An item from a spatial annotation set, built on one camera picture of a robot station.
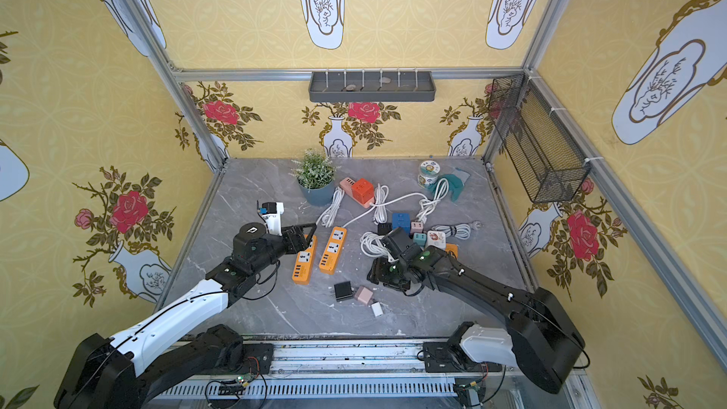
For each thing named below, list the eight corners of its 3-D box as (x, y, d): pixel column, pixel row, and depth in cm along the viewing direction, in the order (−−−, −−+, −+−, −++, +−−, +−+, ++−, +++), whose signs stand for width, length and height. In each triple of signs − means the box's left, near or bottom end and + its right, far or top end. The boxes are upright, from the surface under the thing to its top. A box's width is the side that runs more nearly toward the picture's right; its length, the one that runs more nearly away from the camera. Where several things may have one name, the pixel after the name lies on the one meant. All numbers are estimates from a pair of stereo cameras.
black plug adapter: (336, 300, 86) (335, 298, 84) (333, 287, 88) (333, 284, 87) (353, 296, 86) (353, 294, 85) (350, 283, 89) (350, 280, 87)
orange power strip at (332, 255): (319, 271, 91) (317, 268, 89) (335, 229, 101) (334, 225, 99) (334, 275, 90) (333, 272, 88) (349, 232, 100) (348, 228, 98)
